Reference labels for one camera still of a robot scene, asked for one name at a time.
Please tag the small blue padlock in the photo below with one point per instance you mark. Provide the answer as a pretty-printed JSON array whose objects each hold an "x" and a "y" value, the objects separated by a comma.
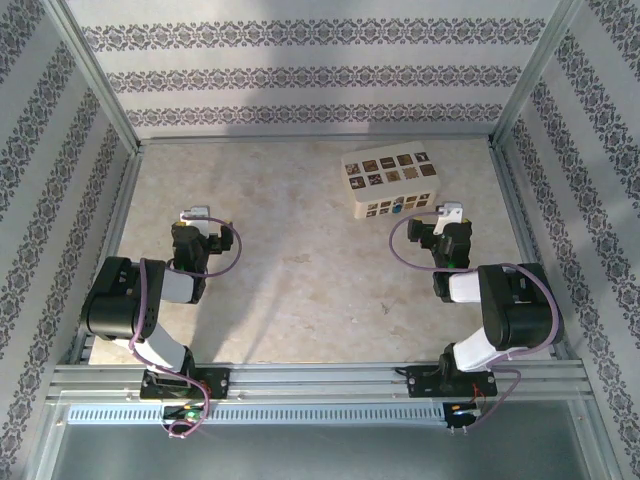
[{"x": 398, "y": 206}]

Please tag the wooden box with picture tiles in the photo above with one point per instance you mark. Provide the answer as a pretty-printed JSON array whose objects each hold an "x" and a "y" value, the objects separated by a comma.
[{"x": 390, "y": 172}]

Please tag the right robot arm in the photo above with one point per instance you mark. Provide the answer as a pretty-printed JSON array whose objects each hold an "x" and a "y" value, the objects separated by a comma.
[{"x": 520, "y": 310}]

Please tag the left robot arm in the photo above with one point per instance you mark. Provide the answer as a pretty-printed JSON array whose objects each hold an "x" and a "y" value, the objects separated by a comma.
[{"x": 115, "y": 300}]

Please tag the small circuit board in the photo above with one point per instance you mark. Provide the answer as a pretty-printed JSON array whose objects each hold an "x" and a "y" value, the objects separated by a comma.
[
  {"x": 462, "y": 412},
  {"x": 182, "y": 413}
]

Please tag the grey sheet metal tray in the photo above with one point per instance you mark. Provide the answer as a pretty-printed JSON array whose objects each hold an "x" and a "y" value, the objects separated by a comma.
[{"x": 320, "y": 455}]

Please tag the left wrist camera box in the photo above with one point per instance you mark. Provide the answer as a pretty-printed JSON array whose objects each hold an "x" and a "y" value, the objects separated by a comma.
[{"x": 199, "y": 215}]

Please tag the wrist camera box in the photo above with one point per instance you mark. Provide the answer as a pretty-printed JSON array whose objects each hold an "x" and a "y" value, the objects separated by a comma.
[
  {"x": 449, "y": 214},
  {"x": 199, "y": 215}
]

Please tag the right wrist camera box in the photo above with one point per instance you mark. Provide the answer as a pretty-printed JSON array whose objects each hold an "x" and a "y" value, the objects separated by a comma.
[{"x": 449, "y": 214}]

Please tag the aluminium side rail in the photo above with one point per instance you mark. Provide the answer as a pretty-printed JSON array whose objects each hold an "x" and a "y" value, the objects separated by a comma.
[
  {"x": 515, "y": 210},
  {"x": 108, "y": 250}
]

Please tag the aluminium rear rail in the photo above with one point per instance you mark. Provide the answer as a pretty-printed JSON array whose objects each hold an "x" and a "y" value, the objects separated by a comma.
[{"x": 315, "y": 138}]

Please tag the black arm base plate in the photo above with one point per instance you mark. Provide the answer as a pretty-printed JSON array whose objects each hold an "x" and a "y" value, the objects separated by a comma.
[
  {"x": 420, "y": 382},
  {"x": 220, "y": 382}
]

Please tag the aluminium mounting rail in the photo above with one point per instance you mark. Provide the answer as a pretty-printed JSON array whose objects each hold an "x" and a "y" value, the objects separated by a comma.
[{"x": 320, "y": 380}]

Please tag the aluminium frame post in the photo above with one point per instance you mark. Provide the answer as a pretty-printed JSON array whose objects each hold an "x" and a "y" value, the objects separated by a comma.
[
  {"x": 537, "y": 70},
  {"x": 95, "y": 75}
]

